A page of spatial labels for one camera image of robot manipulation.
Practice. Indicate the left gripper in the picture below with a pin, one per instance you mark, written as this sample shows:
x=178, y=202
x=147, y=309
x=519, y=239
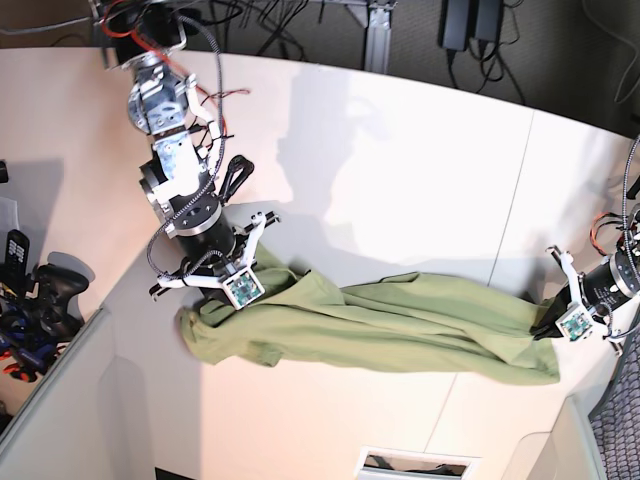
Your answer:
x=613, y=283

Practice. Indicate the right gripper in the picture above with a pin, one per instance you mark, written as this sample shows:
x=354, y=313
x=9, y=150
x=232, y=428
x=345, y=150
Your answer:
x=214, y=249

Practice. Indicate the green t-shirt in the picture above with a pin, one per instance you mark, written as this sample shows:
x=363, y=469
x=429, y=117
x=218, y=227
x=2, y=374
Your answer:
x=410, y=323

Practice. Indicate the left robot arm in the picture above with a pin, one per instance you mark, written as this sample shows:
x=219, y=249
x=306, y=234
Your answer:
x=610, y=231

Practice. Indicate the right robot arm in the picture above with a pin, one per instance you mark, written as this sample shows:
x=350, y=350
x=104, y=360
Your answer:
x=187, y=181

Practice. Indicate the grey partition panel right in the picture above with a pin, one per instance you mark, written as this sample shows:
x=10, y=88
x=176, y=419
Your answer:
x=567, y=452

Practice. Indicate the grey partition panel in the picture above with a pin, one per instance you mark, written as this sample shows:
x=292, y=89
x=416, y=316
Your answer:
x=75, y=424
x=567, y=452

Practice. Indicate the black game controller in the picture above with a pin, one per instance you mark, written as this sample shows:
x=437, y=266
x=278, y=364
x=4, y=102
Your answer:
x=57, y=286

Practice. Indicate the black remote control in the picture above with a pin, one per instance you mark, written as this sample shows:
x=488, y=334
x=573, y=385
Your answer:
x=16, y=257

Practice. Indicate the white paper sheet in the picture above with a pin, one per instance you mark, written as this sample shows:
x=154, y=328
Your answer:
x=9, y=217

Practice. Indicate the grey partition panel left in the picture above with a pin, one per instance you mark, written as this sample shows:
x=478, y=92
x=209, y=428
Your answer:
x=75, y=424

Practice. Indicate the blue orange clamp tools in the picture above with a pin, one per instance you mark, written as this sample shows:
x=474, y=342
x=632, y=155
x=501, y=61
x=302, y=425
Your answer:
x=30, y=348

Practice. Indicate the black power adapter right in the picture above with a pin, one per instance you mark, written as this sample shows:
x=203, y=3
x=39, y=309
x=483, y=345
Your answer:
x=488, y=20

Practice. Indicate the black power adapter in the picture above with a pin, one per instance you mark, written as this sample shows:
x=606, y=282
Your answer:
x=488, y=20
x=454, y=24

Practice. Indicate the black power adapter left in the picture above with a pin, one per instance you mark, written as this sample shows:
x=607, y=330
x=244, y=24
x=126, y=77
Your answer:
x=454, y=24

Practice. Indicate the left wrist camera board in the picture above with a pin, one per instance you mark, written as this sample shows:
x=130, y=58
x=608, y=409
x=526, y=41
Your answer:
x=575, y=325

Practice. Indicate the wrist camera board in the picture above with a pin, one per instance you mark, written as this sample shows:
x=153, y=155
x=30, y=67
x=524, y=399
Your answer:
x=575, y=325
x=242, y=289

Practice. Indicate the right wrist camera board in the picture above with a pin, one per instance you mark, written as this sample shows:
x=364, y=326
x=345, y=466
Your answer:
x=242, y=289

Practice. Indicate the white cable grommet tray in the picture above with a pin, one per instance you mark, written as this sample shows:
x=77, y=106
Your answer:
x=385, y=463

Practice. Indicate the aluminium frame post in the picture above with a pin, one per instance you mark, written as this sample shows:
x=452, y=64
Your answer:
x=375, y=17

